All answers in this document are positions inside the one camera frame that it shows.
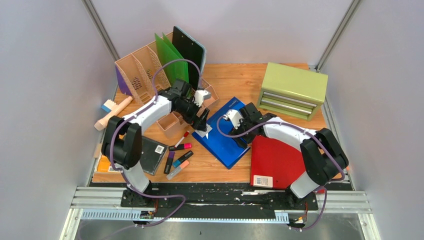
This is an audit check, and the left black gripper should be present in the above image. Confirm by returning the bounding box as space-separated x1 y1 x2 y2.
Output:
175 96 210 132

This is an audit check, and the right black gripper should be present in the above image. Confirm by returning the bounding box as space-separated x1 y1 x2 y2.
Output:
228 116 256 149

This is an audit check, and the blue binder folder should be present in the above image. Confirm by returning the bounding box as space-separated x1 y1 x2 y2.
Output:
192 97 250 169

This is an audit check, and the red binder folder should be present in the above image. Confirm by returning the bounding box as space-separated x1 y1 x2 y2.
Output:
250 136 325 198

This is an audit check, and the green translucent plastic folder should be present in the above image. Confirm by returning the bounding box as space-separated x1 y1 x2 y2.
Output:
154 32 190 87

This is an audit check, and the green metal drawer cabinet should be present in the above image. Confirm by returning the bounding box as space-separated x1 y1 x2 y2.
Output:
256 62 328 121

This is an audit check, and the beige plastic file organizer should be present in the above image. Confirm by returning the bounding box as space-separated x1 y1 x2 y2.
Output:
114 31 220 139

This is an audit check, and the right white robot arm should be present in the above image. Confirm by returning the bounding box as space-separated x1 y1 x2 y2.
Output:
224 103 349 209

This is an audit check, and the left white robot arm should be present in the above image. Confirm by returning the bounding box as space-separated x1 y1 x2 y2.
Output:
101 79 212 207

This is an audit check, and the white red whiteboard marker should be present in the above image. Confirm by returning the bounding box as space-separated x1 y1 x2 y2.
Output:
174 130 190 147

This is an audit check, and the pink highlighter marker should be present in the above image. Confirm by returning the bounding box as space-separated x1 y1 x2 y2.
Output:
168 143 192 152

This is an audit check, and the orange highlighter marker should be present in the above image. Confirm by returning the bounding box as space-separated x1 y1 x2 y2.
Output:
166 160 190 181

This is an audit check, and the purple highlighter marker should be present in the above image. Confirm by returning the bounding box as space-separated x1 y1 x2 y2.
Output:
163 151 175 175

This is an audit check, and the blue highlighter marker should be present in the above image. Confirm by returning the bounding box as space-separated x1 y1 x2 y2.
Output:
172 150 194 168

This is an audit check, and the black notebook with sticker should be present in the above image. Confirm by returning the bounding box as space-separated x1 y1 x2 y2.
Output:
139 136 169 176

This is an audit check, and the black clipboard blue back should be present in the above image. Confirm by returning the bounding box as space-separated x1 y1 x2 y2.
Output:
172 26 207 90

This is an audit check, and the blue white eraser block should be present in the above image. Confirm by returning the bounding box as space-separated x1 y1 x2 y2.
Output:
100 99 118 113

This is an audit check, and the beige rolled tube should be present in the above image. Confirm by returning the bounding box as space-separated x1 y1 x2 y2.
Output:
94 96 133 131

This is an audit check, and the orange yellow booklet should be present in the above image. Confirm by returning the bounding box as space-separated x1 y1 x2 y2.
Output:
95 155 114 173

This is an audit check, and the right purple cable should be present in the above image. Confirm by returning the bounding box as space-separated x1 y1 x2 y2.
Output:
216 115 349 232

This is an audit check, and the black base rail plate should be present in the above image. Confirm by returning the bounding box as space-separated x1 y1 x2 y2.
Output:
87 180 321 221

